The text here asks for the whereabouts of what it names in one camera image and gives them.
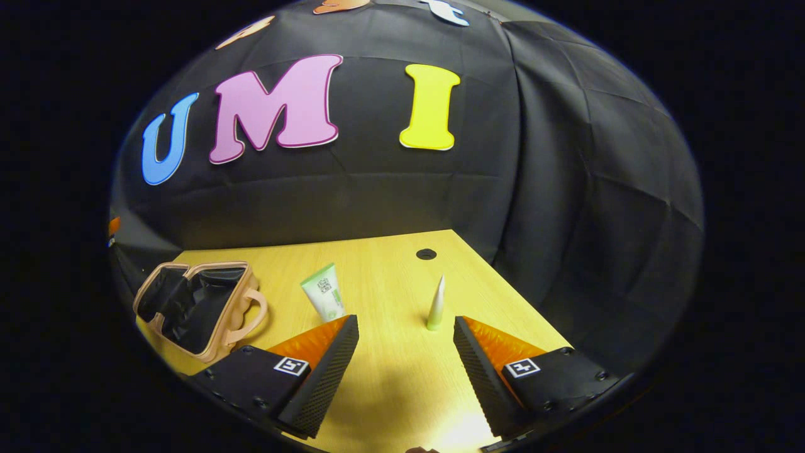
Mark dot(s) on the white tube with green print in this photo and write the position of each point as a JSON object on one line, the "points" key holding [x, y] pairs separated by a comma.
{"points": [[324, 292]]}

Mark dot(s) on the slim pale green tube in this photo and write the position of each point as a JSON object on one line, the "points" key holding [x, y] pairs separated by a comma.
{"points": [[436, 308]]}

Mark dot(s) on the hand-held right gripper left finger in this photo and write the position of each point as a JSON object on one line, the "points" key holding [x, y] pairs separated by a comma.
{"points": [[330, 377]]}

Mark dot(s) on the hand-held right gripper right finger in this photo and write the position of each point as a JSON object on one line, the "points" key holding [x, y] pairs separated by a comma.
{"points": [[481, 377]]}

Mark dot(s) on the black backdrop cloth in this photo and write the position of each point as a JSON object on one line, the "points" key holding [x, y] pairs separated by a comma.
{"points": [[566, 189]]}

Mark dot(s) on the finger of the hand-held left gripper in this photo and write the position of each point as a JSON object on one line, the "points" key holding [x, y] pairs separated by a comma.
{"points": [[113, 224]]}

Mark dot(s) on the pale pink scalloped suitcase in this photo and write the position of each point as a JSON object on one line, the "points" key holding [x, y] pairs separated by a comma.
{"points": [[201, 302]]}

